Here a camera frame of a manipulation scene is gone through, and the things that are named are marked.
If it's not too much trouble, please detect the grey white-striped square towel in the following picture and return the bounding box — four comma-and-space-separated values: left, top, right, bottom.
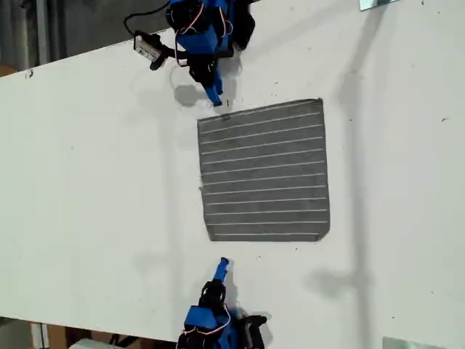
197, 97, 331, 243

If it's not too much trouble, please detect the white box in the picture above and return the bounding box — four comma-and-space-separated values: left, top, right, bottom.
71, 337, 114, 349

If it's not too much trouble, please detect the black camera stalk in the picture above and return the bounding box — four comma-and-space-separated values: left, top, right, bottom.
148, 46, 190, 72

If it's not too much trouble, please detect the black camera box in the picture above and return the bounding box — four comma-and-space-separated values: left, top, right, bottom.
133, 30, 165, 61

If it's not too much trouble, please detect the black camera cable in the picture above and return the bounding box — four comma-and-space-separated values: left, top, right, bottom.
123, 12, 176, 38

